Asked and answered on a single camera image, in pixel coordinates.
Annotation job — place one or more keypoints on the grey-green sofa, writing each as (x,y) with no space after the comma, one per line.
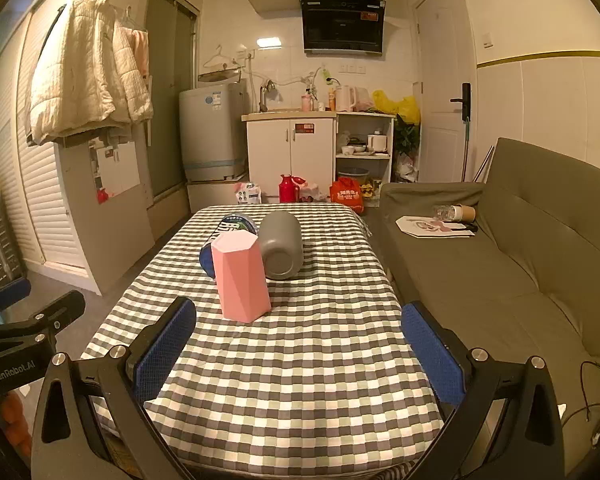
(505,285)

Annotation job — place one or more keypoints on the white pink printed paper bag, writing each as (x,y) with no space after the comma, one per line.
(425,226)

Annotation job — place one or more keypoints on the black range hood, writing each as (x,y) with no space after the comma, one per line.
(342,25)

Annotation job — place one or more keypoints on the white electric kettle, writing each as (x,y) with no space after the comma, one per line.
(345,99)

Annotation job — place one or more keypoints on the grey washing machine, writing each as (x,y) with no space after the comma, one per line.
(210,130)

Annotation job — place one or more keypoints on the white light switch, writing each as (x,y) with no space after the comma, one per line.
(487,40)

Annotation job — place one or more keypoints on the white sink cabinet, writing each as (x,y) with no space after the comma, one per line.
(280,160)

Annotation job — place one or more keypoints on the pink garment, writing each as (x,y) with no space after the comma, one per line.
(140,50)

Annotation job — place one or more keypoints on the frosted glass sliding door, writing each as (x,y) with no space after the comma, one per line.
(170,110)

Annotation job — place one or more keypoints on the orange bottle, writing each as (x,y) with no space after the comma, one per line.
(332,101)

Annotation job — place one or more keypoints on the clear plastic bottle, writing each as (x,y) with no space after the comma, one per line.
(442,212)

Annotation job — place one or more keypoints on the white louvred wardrobe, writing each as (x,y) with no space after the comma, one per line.
(45,200)

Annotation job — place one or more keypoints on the white door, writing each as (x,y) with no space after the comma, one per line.
(442,85)

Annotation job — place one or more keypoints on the white plastic bag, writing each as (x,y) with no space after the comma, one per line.
(405,170)

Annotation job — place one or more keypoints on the brown paper cup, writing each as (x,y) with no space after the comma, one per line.
(465,213)

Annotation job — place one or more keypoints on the red shopping bag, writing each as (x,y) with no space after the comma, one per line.
(347,194)

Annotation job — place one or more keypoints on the grey white checked tablecloth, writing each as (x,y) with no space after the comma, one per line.
(305,360)

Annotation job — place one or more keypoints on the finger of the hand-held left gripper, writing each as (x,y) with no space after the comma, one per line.
(10,291)
(62,305)

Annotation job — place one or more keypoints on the red thermos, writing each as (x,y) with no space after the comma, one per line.
(286,190)

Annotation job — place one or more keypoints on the orange bag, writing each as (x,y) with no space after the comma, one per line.
(15,420)

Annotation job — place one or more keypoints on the pink bottle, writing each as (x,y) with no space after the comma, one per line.
(307,104)

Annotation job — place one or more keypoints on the white washer base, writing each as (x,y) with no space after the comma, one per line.
(210,195)

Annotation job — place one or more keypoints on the white bowl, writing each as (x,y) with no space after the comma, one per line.
(352,149)

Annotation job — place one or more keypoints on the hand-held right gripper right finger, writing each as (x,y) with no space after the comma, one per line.
(432,355)

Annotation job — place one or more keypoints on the blue patterned cup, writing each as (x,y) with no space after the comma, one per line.
(235,224)

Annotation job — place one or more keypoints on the pink faceted cup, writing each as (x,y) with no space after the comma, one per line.
(240,280)

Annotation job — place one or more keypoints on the grey cup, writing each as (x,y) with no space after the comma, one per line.
(280,245)

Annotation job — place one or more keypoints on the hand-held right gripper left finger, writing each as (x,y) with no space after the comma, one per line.
(162,345)

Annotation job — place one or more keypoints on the silver suitcase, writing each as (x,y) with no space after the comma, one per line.
(0,240)

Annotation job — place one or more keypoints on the white quilted jacket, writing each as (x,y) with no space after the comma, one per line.
(80,70)

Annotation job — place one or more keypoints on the white paper notice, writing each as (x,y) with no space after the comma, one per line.
(117,170)

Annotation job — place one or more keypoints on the yellow plastic bag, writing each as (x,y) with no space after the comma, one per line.
(400,106)

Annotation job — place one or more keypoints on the green plant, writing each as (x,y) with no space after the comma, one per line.
(405,137)

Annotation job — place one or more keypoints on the metal faucet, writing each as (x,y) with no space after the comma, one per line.
(263,97)

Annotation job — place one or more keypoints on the white open shelf unit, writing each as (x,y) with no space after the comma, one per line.
(364,156)

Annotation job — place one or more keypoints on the white rice cooker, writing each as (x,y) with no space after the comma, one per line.
(377,143)

